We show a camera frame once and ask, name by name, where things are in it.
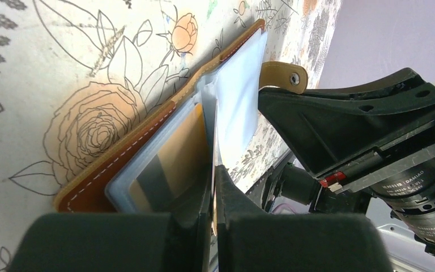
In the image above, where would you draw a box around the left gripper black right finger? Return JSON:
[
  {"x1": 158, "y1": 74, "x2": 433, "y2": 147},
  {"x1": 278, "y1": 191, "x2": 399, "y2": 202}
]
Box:
[{"x1": 215, "y1": 165, "x2": 392, "y2": 271}]

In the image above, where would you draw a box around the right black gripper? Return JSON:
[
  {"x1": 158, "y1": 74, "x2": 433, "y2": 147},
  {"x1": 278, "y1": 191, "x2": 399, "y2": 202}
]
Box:
[{"x1": 258, "y1": 68, "x2": 435, "y2": 257}]

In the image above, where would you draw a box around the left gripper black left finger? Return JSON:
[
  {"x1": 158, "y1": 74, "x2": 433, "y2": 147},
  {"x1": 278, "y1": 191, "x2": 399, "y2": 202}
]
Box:
[{"x1": 9, "y1": 165, "x2": 211, "y2": 271}]

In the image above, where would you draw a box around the yellow black credit card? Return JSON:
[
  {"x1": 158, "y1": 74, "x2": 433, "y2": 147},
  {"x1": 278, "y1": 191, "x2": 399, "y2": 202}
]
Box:
[{"x1": 129, "y1": 104, "x2": 209, "y2": 212}]

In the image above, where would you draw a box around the brown leather card holder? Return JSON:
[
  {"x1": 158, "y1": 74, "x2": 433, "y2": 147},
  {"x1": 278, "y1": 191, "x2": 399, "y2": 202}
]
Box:
[{"x1": 54, "y1": 19, "x2": 309, "y2": 215}]

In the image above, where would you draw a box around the floral table mat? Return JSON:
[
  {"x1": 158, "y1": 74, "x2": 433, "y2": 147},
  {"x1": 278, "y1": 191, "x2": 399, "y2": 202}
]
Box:
[{"x1": 0, "y1": 1, "x2": 342, "y2": 271}]

